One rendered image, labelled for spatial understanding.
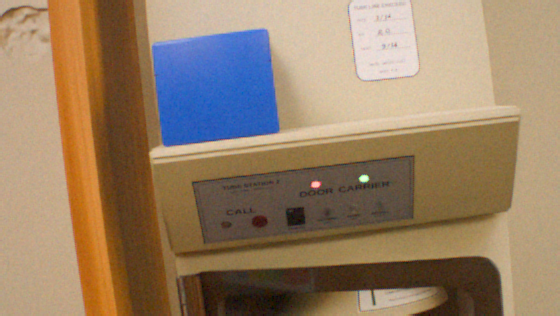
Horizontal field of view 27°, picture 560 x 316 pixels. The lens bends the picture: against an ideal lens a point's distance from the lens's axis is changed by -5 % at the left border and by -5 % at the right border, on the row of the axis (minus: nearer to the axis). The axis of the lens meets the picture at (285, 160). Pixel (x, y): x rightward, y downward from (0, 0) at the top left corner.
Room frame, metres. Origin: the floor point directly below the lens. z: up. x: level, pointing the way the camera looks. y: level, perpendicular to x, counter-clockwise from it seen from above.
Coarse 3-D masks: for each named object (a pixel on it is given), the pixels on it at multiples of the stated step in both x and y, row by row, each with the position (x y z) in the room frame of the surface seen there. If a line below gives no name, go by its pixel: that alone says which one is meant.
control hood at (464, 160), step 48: (192, 144) 1.00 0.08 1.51; (240, 144) 1.00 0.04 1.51; (288, 144) 1.00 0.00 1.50; (336, 144) 1.00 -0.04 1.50; (384, 144) 1.01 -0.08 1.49; (432, 144) 1.01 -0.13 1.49; (480, 144) 1.02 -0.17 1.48; (192, 192) 1.03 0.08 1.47; (432, 192) 1.06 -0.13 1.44; (480, 192) 1.07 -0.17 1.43; (192, 240) 1.08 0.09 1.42; (240, 240) 1.08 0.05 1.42
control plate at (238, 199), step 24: (312, 168) 1.02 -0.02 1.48; (336, 168) 1.02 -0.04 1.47; (360, 168) 1.03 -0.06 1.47; (384, 168) 1.03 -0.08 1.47; (408, 168) 1.03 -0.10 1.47; (216, 192) 1.03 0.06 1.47; (240, 192) 1.03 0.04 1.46; (264, 192) 1.04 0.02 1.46; (288, 192) 1.04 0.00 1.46; (312, 192) 1.04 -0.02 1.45; (336, 192) 1.05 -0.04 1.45; (360, 192) 1.05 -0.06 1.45; (384, 192) 1.05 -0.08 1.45; (408, 192) 1.05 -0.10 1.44; (216, 216) 1.05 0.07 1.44; (240, 216) 1.06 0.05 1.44; (312, 216) 1.07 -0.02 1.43; (336, 216) 1.07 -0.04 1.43; (360, 216) 1.07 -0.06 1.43; (384, 216) 1.08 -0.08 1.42; (408, 216) 1.08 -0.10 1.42; (216, 240) 1.08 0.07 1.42
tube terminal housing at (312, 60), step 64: (192, 0) 1.11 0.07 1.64; (256, 0) 1.11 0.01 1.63; (320, 0) 1.11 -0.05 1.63; (448, 0) 1.12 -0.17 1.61; (320, 64) 1.11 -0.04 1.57; (448, 64) 1.12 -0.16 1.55; (192, 256) 1.11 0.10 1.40; (256, 256) 1.11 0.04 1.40; (320, 256) 1.11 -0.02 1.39; (384, 256) 1.11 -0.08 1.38; (448, 256) 1.12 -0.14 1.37
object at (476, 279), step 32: (480, 256) 0.97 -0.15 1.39; (224, 288) 1.08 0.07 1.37; (256, 288) 1.06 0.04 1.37; (288, 288) 1.05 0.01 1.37; (320, 288) 1.04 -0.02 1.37; (352, 288) 1.02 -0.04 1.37; (384, 288) 1.01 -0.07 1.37; (416, 288) 1.00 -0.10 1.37; (448, 288) 0.98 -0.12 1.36; (480, 288) 0.97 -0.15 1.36
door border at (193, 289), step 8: (184, 280) 1.10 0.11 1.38; (192, 280) 1.09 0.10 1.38; (192, 288) 1.09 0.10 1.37; (200, 288) 1.09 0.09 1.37; (192, 296) 1.10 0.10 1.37; (200, 296) 1.09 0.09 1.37; (184, 304) 1.10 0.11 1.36; (192, 304) 1.10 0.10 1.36; (200, 304) 1.09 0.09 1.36; (184, 312) 1.10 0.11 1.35; (192, 312) 1.10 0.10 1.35; (200, 312) 1.09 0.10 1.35
